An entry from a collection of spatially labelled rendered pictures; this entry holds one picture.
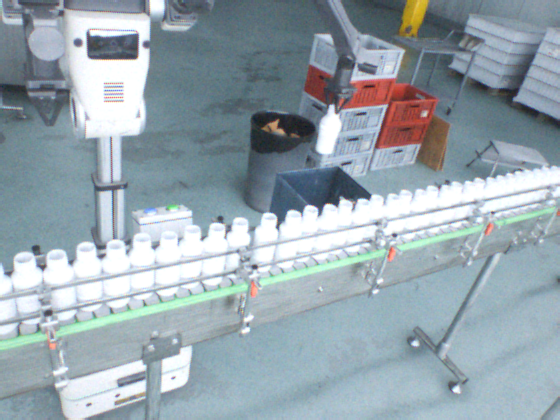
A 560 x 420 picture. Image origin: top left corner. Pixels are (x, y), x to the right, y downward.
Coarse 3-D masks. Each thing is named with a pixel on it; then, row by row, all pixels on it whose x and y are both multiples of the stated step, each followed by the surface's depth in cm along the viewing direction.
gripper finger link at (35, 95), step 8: (24, 72) 86; (32, 88) 84; (40, 88) 85; (48, 88) 85; (32, 96) 83; (40, 96) 84; (48, 96) 84; (56, 96) 85; (64, 96) 86; (56, 104) 88; (40, 112) 86; (56, 112) 88; (48, 120) 88; (56, 120) 89
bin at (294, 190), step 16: (288, 176) 186; (304, 176) 190; (320, 176) 195; (336, 176) 199; (288, 192) 177; (304, 192) 196; (320, 192) 201; (336, 192) 200; (352, 192) 191; (368, 192) 182; (272, 208) 189; (288, 208) 178; (304, 208) 168; (320, 208) 207
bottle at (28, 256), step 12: (24, 252) 91; (24, 264) 89; (36, 264) 92; (12, 276) 91; (24, 276) 90; (36, 276) 92; (24, 288) 90; (24, 300) 92; (36, 300) 93; (24, 312) 94; (36, 312) 95
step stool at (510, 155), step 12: (492, 144) 414; (504, 144) 415; (480, 156) 436; (492, 156) 441; (504, 156) 397; (516, 156) 396; (528, 156) 401; (540, 156) 406; (492, 168) 404; (516, 168) 448
